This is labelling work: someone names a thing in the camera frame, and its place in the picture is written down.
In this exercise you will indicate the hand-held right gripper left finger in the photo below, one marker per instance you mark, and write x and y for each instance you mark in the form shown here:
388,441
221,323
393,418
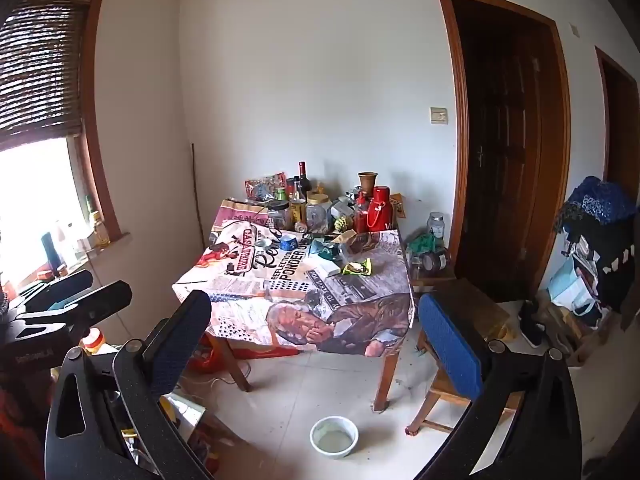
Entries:
182,340

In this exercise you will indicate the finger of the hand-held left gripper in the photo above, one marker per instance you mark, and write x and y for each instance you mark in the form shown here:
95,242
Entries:
75,282
107,295

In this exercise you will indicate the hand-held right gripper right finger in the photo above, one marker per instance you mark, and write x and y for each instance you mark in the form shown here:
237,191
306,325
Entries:
450,345

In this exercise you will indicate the yellow green snack wrapper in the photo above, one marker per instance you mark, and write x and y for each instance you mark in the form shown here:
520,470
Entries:
357,267

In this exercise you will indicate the clear plastic container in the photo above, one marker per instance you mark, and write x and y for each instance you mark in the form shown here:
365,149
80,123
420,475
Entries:
347,252

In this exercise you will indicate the small white box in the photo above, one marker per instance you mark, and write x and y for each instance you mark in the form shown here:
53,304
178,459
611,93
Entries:
327,267

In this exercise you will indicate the white bowl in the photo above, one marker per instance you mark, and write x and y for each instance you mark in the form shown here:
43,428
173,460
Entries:
334,440

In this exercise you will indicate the yellow sponge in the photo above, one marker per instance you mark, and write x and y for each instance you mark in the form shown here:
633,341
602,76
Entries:
346,236

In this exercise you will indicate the dark green wrapper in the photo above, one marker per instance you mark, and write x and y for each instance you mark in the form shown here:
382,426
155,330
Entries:
322,247

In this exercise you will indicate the red plastic basin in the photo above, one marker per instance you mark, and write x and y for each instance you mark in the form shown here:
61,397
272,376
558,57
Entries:
205,357

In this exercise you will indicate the small red tin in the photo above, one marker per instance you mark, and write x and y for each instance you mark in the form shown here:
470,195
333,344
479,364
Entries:
45,275

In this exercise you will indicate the dark teal flask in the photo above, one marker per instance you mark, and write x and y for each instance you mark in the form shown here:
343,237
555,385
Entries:
51,255

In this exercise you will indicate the clear glass bottle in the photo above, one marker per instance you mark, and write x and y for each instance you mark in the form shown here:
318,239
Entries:
62,240

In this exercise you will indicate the wooden chair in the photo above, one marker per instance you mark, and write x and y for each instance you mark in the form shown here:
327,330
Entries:
440,390

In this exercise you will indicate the orange capped bottle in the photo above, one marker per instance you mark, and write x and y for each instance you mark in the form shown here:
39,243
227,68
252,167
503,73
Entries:
93,340

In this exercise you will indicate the wooden stool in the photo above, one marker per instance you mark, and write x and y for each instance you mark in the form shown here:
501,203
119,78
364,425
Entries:
475,305

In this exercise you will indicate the yellow slipper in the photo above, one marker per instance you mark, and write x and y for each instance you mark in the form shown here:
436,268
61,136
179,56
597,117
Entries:
505,332

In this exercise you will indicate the yellow liquor bottle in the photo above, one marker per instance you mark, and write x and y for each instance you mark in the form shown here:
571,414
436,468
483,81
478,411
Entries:
100,230

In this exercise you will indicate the small side table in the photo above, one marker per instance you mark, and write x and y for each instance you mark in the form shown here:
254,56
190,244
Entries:
435,280

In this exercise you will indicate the wooden table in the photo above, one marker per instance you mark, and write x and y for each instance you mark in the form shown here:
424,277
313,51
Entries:
387,385

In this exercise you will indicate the glass mirror panel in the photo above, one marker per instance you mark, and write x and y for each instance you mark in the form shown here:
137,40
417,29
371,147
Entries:
192,415

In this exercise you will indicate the green glass bottle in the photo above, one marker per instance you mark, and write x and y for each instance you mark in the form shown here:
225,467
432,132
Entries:
90,205

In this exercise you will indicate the printed tablecloth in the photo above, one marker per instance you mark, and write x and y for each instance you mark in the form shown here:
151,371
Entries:
240,280

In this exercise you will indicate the flat orange box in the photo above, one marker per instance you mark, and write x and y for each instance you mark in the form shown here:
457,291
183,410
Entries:
265,352

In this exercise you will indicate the black shoes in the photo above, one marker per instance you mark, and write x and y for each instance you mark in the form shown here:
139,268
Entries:
531,325

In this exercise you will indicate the crumpled foil bundle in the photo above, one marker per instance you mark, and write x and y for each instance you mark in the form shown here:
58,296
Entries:
435,260

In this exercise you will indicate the green net cloth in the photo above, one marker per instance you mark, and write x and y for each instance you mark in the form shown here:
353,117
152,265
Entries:
420,245

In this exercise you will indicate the upright glass jar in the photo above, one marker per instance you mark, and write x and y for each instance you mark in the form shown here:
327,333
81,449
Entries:
436,225

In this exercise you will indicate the wooden rack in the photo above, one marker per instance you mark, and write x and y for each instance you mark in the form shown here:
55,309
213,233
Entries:
575,340

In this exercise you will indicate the thin wooden stick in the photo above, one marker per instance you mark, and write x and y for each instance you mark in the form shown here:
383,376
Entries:
195,195

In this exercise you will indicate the light blue paper bag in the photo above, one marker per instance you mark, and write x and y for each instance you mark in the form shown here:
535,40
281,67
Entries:
570,287

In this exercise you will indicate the pink printed bag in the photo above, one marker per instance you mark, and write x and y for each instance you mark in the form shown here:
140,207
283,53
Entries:
240,212

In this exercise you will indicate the red thermos jug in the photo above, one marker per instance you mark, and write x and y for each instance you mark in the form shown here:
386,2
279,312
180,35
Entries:
381,210

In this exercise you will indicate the red sauce bottle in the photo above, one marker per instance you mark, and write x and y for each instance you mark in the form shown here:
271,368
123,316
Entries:
361,217

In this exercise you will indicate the black lid jar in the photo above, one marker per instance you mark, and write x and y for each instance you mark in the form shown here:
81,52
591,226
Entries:
279,215

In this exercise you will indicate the green custard apple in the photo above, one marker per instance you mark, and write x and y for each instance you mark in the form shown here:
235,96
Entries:
342,224

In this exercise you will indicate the red nut snack bag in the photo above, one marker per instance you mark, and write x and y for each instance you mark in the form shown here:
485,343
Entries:
262,187

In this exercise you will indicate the green capped bottle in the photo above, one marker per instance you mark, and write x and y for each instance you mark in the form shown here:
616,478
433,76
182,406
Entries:
281,195

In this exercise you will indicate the clear yellow label bottle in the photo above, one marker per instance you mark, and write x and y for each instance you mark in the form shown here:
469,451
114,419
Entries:
298,207

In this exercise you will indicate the black cloth white triangles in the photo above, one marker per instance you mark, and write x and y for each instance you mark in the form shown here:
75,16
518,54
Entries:
610,260

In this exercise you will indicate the terracotta pot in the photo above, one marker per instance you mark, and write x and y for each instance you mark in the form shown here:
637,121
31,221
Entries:
367,182

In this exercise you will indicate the gold lid jar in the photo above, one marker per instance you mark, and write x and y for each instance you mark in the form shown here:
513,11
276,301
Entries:
319,215

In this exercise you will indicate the dark wooden door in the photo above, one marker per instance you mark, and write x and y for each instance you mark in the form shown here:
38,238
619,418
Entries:
500,160

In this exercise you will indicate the dark wine bottle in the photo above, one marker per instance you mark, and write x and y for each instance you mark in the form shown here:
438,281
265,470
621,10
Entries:
303,180

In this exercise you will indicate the blue knit cloth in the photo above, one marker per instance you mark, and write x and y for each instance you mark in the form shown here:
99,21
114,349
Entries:
600,200

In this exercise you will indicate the bamboo window blind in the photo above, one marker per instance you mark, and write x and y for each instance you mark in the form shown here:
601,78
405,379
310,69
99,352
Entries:
40,70

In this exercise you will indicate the wooden window frame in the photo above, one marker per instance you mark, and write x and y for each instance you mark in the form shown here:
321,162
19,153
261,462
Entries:
97,160

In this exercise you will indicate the beige light switch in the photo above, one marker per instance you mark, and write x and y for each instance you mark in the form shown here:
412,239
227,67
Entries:
439,115

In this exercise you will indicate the brown door frame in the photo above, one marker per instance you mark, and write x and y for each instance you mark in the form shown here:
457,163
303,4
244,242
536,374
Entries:
602,110
446,60

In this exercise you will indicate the small wall plate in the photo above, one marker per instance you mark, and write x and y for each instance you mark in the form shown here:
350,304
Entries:
575,30

